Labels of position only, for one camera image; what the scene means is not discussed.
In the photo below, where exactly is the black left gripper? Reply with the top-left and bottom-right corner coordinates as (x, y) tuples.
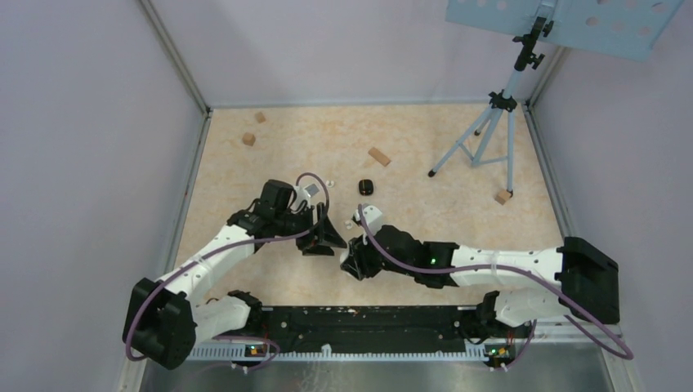
(275, 202), (347, 256)

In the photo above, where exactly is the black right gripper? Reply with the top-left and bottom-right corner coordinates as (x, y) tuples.
(342, 225), (415, 279)

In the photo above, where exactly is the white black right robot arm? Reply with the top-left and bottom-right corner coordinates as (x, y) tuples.
(340, 225), (620, 336)

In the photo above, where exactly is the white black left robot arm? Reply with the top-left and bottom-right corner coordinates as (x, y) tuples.
(122, 180), (347, 370)

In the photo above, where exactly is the black case with gold band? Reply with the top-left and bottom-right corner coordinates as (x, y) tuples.
(357, 179), (374, 196)

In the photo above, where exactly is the long wooden block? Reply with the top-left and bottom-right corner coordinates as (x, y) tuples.
(368, 147), (391, 167)

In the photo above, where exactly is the wooden cube left side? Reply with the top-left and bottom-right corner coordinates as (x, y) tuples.
(242, 132), (256, 146)

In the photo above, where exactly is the wooden block under tripod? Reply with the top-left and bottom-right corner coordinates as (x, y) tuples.
(494, 189), (513, 205)

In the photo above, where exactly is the light blue tripod stand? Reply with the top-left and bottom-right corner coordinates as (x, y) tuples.
(427, 16), (553, 196)

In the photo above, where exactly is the light blue perforated panel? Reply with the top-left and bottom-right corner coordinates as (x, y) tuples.
(445, 0), (683, 61)

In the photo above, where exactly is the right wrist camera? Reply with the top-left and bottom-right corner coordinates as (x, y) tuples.
(351, 203), (385, 234)

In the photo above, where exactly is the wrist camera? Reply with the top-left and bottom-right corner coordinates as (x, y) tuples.
(351, 203), (385, 234)
(292, 184), (321, 212)

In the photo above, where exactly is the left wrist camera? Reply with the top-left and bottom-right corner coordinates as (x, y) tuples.
(292, 184), (321, 212)

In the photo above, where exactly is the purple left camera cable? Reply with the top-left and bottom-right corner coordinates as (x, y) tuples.
(124, 172), (331, 374)

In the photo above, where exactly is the purple camera cable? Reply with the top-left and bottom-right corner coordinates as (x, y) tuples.
(357, 203), (634, 370)
(124, 172), (331, 374)

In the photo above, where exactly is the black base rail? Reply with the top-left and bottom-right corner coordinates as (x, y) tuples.
(211, 304), (534, 356)

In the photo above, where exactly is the white slotted cable duct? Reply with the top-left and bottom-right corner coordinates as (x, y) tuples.
(187, 342), (488, 363)

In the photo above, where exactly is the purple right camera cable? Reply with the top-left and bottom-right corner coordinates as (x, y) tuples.
(357, 203), (634, 370)

